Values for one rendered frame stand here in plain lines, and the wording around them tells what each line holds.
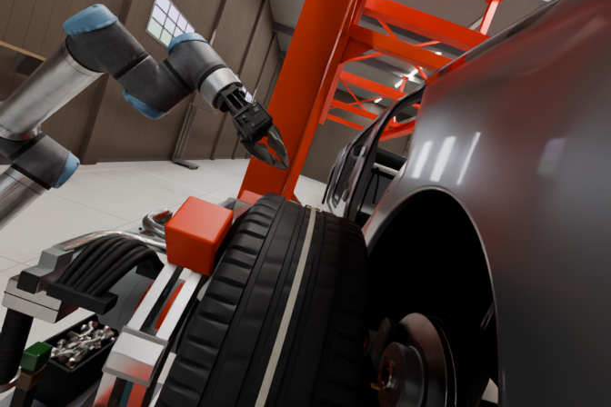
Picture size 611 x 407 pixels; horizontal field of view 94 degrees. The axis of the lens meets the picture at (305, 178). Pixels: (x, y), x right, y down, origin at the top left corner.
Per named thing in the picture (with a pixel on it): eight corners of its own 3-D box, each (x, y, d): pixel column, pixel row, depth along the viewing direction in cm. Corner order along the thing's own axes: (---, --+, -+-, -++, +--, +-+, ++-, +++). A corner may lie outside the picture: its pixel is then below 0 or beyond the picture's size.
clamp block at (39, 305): (54, 325, 44) (63, 294, 44) (-2, 306, 44) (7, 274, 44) (80, 309, 49) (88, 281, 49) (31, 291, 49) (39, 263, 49)
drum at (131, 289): (184, 376, 58) (205, 312, 57) (84, 341, 58) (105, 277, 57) (208, 333, 72) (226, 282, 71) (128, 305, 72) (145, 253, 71)
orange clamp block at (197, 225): (211, 278, 45) (215, 244, 39) (164, 261, 45) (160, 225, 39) (229, 243, 50) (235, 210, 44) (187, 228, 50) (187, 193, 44)
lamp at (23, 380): (27, 392, 64) (32, 376, 64) (10, 386, 64) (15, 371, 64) (44, 379, 68) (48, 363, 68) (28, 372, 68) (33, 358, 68)
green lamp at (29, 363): (33, 372, 64) (38, 356, 64) (16, 366, 64) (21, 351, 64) (49, 360, 68) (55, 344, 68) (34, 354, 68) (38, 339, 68)
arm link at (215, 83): (205, 102, 70) (236, 81, 72) (216, 117, 70) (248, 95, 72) (195, 84, 61) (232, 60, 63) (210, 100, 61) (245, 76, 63)
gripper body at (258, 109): (247, 139, 60) (211, 96, 61) (249, 151, 68) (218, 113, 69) (275, 118, 62) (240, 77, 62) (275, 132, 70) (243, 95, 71)
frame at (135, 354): (71, 619, 39) (195, 253, 35) (25, 602, 39) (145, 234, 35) (210, 352, 93) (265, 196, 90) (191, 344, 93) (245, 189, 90)
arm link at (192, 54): (175, 66, 72) (205, 43, 72) (205, 104, 71) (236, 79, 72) (155, 46, 62) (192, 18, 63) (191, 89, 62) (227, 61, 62)
